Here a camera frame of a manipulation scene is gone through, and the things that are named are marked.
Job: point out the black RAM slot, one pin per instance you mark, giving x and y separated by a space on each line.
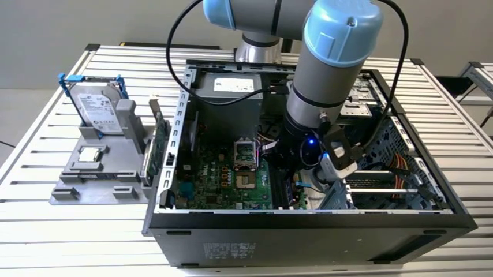
283 193
274 190
278 191
288 207

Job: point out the black round case speaker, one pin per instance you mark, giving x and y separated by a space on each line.
274 130

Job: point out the thin metal locking lever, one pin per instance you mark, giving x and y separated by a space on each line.
256 154

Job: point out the CPU socket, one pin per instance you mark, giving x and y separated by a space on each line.
246 180

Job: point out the grey power supply unit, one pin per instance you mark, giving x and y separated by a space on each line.
227 121

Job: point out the grey metal disk bay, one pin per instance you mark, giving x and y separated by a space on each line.
359 109

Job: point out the perforated metal disk bay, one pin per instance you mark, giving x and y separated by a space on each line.
385 135

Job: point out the green motherboard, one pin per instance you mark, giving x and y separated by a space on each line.
207 184

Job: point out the black PC case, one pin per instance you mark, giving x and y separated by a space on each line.
307 242

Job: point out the green graphics card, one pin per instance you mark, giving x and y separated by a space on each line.
155 155

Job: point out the silver CPU chip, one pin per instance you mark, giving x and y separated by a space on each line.
89 155

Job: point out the hard disk in blue carrier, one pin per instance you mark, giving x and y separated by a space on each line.
96 109

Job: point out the grey parts rack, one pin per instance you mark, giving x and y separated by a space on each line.
96 197

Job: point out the aluminium side table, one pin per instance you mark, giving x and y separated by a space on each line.
477 70

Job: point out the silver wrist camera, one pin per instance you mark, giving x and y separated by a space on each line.
338 171

